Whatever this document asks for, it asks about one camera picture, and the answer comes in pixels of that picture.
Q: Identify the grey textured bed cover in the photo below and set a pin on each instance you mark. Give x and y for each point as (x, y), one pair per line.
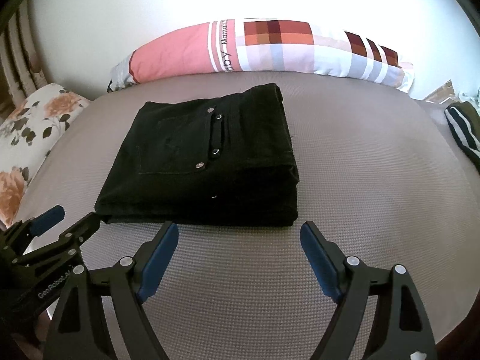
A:
(379, 174)

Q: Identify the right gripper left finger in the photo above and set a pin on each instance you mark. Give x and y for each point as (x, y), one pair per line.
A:
(79, 328)

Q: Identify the brown cardboard box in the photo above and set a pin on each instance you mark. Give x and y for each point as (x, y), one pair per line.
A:
(445, 93)

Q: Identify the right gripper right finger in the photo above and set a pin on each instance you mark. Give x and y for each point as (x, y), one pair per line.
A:
(401, 328)

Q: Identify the black pants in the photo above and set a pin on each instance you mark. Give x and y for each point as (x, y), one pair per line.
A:
(223, 161)

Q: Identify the wooden slatted headboard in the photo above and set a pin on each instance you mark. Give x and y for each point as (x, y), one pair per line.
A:
(21, 70)

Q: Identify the striped dark green garment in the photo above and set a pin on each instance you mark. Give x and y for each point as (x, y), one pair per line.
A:
(463, 121)

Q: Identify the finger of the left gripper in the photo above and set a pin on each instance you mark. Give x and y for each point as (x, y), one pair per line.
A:
(16, 239)
(56, 247)

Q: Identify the pink patchwork long pillow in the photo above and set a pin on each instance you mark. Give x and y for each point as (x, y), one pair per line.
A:
(262, 45)

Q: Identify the floral white pillow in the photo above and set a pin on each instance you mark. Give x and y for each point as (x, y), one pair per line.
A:
(28, 135)

